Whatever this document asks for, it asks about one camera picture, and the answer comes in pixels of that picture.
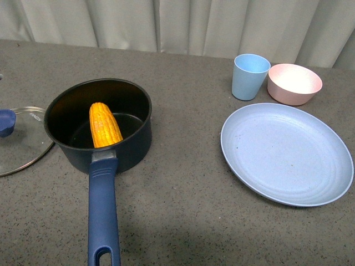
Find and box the yellow corn cob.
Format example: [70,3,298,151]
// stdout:
[89,103,123,148]

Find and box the glass lid blue knob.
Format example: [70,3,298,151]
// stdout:
[1,106,53,177]

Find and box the light blue cup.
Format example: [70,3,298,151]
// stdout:
[232,54,271,101]

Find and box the light blue plate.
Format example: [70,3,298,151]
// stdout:
[220,103,354,207]

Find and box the dark blue saucepan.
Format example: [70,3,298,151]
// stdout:
[44,78,152,265]

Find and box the pink bowl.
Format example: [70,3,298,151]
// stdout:
[267,63,323,106]

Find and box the white curtain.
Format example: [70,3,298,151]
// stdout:
[1,1,354,69]

